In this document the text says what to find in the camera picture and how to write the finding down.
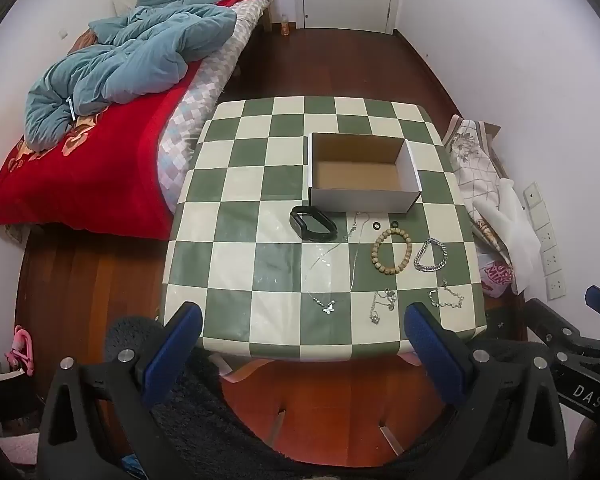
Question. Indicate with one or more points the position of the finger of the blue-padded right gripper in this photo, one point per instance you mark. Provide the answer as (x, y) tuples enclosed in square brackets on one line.
[(506, 422)]

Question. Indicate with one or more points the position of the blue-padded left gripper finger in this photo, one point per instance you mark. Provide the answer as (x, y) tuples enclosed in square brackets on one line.
[(73, 441)]

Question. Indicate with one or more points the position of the cardboard box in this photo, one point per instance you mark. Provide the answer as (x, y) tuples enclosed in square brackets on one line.
[(355, 173)]

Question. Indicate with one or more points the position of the pink slipper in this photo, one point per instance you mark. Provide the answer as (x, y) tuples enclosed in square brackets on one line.
[(20, 356)]

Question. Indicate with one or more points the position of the red white plastic bag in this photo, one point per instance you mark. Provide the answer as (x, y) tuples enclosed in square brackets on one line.
[(496, 275)]

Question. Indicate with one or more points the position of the green white checkered tablecloth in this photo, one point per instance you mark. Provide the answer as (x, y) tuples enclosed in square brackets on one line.
[(263, 291)]

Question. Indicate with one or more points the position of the red bed blanket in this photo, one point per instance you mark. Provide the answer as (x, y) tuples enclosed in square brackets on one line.
[(101, 176)]

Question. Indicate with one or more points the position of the grey checkered mattress sheet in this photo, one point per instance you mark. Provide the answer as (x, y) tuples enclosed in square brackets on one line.
[(181, 133)]

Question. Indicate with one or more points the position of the blue quilted duvet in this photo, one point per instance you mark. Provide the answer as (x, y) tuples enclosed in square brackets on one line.
[(146, 50)]

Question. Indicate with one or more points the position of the small orange bottle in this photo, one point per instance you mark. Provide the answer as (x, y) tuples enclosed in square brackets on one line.
[(284, 26)]

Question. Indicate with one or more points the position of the white wall socket strip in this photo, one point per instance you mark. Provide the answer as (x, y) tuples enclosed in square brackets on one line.
[(550, 256)]

